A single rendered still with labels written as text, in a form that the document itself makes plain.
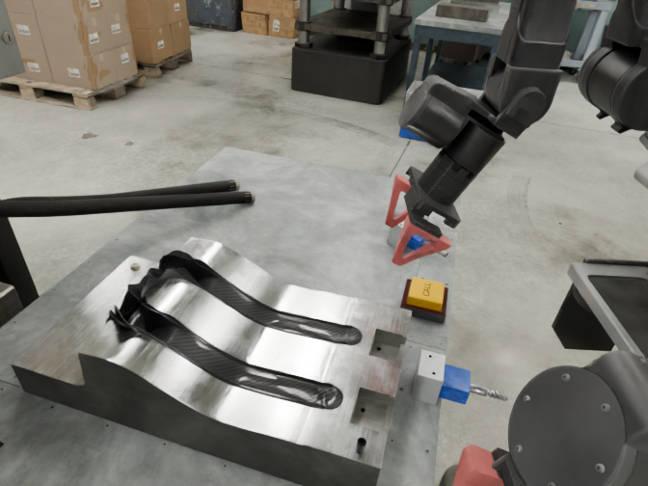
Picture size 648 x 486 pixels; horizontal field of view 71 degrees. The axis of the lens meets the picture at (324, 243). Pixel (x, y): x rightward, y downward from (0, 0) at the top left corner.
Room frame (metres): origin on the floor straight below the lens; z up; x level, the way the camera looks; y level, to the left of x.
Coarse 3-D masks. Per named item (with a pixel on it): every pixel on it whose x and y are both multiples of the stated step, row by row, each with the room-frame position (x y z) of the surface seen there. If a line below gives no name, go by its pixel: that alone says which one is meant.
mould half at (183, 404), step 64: (192, 256) 0.55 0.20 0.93; (64, 320) 0.47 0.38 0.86; (192, 320) 0.43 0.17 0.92; (384, 320) 0.49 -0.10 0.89; (64, 384) 0.36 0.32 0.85; (128, 384) 0.34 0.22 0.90; (192, 384) 0.35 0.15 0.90; (384, 384) 0.37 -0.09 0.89; (256, 448) 0.30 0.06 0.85; (320, 448) 0.28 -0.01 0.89; (384, 448) 0.29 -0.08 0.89
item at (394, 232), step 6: (402, 222) 0.83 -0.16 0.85; (390, 228) 0.82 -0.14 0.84; (396, 228) 0.81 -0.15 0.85; (390, 234) 0.82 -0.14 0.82; (396, 234) 0.81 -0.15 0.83; (390, 240) 0.82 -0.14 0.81; (396, 240) 0.81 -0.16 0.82; (414, 240) 0.79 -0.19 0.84; (420, 240) 0.78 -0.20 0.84; (426, 240) 0.80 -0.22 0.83; (408, 246) 0.79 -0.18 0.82; (414, 246) 0.79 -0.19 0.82; (420, 246) 0.79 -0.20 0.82; (438, 252) 0.76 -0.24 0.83; (444, 252) 0.76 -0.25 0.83
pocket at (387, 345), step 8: (376, 336) 0.47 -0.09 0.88; (384, 336) 0.47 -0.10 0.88; (392, 336) 0.47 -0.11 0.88; (400, 336) 0.46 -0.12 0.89; (376, 344) 0.47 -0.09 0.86; (384, 344) 0.47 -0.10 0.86; (392, 344) 0.46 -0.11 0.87; (400, 344) 0.46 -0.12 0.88; (376, 352) 0.45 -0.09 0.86; (384, 352) 0.45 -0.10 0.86; (392, 352) 0.45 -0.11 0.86; (400, 352) 0.44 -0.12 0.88; (392, 360) 0.44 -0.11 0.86; (400, 360) 0.43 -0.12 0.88
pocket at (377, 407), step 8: (360, 392) 0.37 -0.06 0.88; (368, 392) 0.36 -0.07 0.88; (376, 392) 0.36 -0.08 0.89; (360, 400) 0.37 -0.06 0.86; (368, 400) 0.36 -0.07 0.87; (376, 400) 0.36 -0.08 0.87; (384, 400) 0.36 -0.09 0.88; (392, 400) 0.35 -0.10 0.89; (360, 408) 0.35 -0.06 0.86; (368, 408) 0.36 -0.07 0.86; (376, 408) 0.36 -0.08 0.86; (384, 408) 0.36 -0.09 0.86; (352, 416) 0.34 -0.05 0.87; (360, 416) 0.34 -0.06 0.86; (368, 416) 0.34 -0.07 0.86; (376, 416) 0.35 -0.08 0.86; (384, 416) 0.35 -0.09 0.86; (360, 424) 0.33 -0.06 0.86; (368, 424) 0.33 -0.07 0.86; (376, 424) 0.33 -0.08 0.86; (384, 424) 0.33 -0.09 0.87
